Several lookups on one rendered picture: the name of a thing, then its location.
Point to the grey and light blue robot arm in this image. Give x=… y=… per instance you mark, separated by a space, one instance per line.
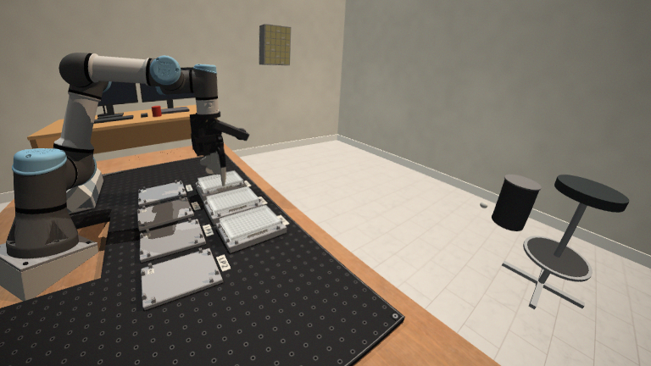
x=42 y=226

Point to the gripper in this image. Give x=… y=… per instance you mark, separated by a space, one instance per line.
x=210 y=142

